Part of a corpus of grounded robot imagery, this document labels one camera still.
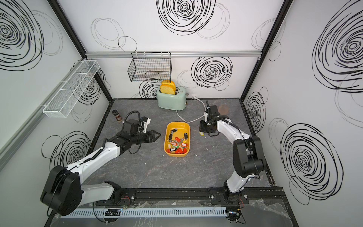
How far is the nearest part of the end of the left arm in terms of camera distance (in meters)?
0.65

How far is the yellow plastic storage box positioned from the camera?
906 mm

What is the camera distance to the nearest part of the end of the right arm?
2.23 feet
